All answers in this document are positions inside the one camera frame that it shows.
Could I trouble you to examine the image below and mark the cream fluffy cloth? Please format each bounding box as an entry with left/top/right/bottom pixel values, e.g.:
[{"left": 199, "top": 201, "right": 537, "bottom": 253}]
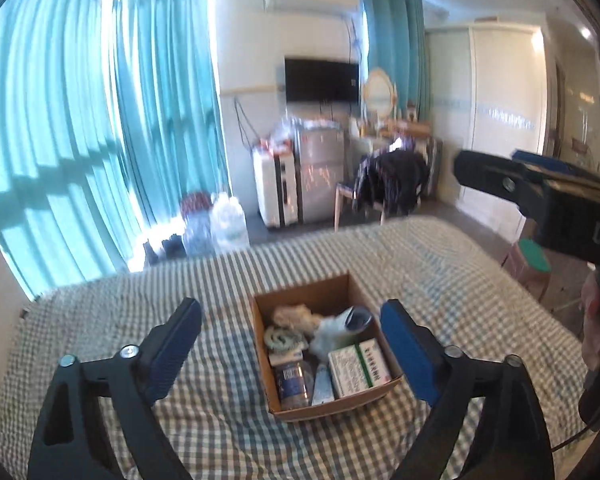
[{"left": 272, "top": 304, "right": 324, "bottom": 337}]

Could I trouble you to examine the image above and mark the clear plastic bottle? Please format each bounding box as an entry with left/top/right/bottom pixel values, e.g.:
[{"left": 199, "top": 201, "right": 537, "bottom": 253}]
[{"left": 268, "top": 350, "right": 314, "bottom": 411}]

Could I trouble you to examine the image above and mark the green top stool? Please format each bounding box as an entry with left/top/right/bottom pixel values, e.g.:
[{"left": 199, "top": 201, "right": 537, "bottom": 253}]
[{"left": 501, "top": 238, "right": 552, "bottom": 302}]

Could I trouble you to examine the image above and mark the large water bottle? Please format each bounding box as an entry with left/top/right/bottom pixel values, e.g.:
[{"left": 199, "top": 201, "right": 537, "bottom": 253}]
[{"left": 210, "top": 192, "right": 250, "bottom": 254}]

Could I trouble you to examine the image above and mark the silver mini fridge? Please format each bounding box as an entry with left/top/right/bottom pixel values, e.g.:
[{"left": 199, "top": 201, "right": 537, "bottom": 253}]
[{"left": 294, "top": 120, "right": 346, "bottom": 223}]

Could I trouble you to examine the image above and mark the teal window curtain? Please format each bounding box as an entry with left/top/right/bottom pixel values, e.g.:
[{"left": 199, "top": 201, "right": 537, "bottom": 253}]
[{"left": 0, "top": 0, "right": 228, "bottom": 296}]

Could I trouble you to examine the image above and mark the oval vanity mirror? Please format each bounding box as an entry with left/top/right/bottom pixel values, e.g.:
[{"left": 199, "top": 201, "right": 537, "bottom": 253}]
[{"left": 363, "top": 68, "right": 396, "bottom": 119}]

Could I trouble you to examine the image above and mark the person right hand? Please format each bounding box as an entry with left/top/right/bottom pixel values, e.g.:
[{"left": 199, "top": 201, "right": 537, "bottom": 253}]
[{"left": 581, "top": 272, "right": 600, "bottom": 372}]

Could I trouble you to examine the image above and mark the green white medicine box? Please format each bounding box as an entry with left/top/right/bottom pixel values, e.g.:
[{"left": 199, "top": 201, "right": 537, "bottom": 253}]
[{"left": 328, "top": 338, "right": 392, "bottom": 398}]

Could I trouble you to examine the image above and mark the brown cardboard box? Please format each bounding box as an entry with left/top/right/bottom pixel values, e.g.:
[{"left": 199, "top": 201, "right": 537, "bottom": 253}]
[{"left": 251, "top": 273, "right": 402, "bottom": 422}]

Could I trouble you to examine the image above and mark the black wall television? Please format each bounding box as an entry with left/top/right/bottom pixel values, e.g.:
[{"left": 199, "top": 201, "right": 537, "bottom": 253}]
[{"left": 284, "top": 58, "right": 360, "bottom": 104}]

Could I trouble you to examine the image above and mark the teal corner curtain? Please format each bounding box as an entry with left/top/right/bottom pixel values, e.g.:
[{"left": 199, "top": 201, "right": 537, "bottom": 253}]
[{"left": 361, "top": 0, "right": 430, "bottom": 122}]

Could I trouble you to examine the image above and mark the white suitcase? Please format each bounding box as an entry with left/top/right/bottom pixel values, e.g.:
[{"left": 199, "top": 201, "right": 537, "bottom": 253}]
[{"left": 252, "top": 148, "right": 299, "bottom": 229}]

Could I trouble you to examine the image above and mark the grey green cable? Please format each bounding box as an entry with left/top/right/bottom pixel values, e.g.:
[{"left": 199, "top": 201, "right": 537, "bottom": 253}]
[{"left": 263, "top": 324, "right": 309, "bottom": 356}]

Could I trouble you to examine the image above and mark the wooden chair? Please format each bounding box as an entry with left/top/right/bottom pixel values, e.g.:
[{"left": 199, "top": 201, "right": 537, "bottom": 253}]
[{"left": 332, "top": 181, "right": 387, "bottom": 232}]

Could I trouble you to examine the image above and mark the white wardrobe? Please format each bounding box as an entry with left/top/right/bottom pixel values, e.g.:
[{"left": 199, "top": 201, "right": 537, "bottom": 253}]
[{"left": 426, "top": 23, "right": 547, "bottom": 242}]

